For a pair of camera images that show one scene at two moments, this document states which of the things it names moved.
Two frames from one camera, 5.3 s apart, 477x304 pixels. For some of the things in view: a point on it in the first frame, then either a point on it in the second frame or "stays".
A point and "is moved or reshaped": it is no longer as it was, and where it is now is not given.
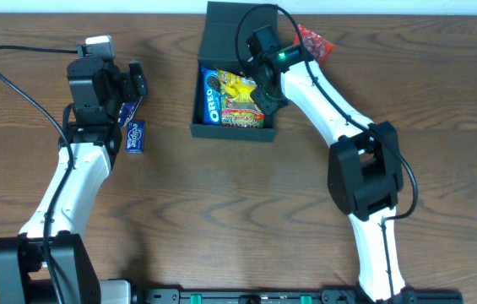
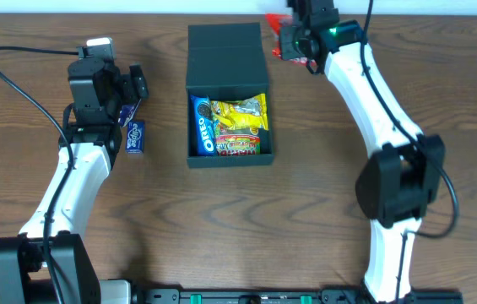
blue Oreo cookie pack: [211, 97] -> [204, 127]
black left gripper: [135, 84] stays
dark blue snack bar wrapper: [127, 111] stays
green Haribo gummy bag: [242, 118] -> [234, 143]
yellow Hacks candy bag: [236, 90] -> [250, 113]
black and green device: [293, 296] stays
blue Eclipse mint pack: [135, 137] stays
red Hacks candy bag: [319, 49] is moved or reshaped
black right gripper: [266, 97] -> [286, 43]
